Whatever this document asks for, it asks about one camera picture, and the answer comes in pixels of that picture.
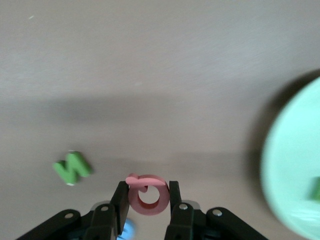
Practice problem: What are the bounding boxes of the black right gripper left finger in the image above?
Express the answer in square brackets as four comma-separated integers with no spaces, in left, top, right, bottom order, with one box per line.
[14,181,131,240]

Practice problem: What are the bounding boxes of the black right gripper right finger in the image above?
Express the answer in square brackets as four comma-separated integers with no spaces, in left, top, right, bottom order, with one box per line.
[164,180,270,240]

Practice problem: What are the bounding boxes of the blue wooden letter C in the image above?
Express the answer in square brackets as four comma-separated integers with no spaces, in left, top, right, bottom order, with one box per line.
[119,218,137,240]

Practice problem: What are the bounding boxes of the pink wooden letter Q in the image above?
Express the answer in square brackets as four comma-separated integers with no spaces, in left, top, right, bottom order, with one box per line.
[124,173,171,216]

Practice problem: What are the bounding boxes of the green wooden letter N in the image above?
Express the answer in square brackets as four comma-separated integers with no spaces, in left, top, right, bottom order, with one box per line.
[52,149,93,187]

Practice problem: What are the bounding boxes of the green wooden letter B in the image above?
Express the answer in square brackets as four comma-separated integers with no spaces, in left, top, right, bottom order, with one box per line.
[308,176,320,201]

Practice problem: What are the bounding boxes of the green round plate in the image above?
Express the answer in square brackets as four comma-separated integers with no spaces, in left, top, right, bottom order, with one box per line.
[259,76,320,240]

